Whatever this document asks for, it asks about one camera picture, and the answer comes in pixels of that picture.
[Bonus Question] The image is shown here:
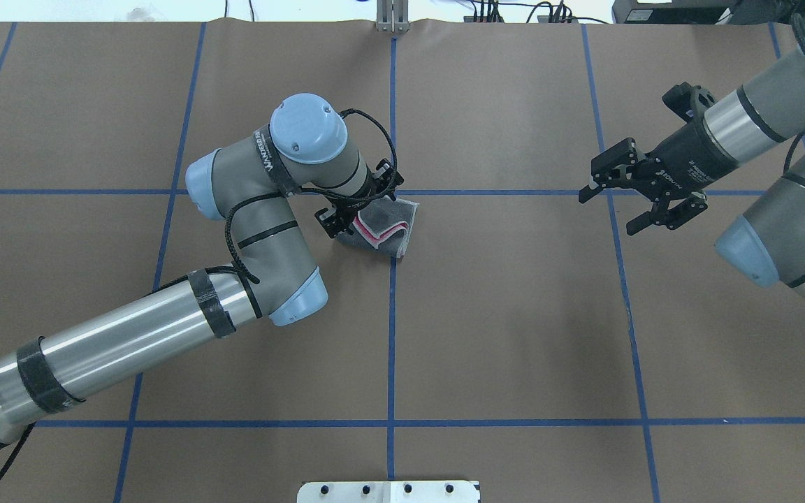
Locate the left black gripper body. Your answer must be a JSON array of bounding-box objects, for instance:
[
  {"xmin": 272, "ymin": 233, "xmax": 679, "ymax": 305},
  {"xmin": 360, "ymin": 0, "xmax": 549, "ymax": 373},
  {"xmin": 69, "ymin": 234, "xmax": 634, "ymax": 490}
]
[{"xmin": 336, "ymin": 175, "xmax": 387, "ymax": 213}]

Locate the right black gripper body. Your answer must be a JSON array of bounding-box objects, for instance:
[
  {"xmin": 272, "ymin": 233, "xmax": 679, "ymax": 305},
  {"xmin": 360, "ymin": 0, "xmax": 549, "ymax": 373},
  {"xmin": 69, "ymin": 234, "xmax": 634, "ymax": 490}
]
[{"xmin": 637, "ymin": 120, "xmax": 740, "ymax": 202}]

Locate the pink and grey towel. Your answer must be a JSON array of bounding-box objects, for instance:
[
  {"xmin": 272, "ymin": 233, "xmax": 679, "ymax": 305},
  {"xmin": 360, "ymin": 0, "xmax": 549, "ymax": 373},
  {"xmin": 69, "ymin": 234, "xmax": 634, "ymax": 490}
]
[{"xmin": 335, "ymin": 197, "xmax": 419, "ymax": 260}]

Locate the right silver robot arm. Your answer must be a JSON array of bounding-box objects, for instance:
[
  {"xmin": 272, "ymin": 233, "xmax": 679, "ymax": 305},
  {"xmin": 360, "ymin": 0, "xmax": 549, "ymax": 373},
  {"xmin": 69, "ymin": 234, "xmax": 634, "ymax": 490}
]
[{"xmin": 579, "ymin": 14, "xmax": 805, "ymax": 300}]

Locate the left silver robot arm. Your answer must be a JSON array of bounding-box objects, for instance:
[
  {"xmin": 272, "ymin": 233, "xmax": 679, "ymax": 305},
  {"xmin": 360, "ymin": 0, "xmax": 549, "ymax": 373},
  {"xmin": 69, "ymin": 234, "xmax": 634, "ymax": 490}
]
[{"xmin": 0, "ymin": 94, "xmax": 403, "ymax": 450}]

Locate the black box with label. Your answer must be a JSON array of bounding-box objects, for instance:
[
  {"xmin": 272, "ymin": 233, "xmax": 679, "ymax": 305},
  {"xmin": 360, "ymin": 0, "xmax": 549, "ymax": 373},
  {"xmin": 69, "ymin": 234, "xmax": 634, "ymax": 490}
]
[{"xmin": 611, "ymin": 1, "xmax": 734, "ymax": 25}]

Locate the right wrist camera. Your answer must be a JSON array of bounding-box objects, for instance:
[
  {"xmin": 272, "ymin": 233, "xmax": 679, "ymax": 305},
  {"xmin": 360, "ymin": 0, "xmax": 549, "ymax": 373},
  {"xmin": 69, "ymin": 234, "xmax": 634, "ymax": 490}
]
[{"xmin": 662, "ymin": 82, "xmax": 718, "ymax": 123}]

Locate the aluminium frame post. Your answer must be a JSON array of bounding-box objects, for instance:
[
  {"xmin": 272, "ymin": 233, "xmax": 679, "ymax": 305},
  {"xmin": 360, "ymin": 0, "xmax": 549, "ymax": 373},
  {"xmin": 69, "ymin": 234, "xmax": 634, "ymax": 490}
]
[{"xmin": 375, "ymin": 0, "xmax": 411, "ymax": 34}]

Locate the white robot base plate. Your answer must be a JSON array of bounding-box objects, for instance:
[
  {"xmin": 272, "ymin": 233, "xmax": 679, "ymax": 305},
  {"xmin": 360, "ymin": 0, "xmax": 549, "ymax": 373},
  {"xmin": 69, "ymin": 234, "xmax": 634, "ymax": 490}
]
[{"xmin": 296, "ymin": 480, "xmax": 482, "ymax": 502}]

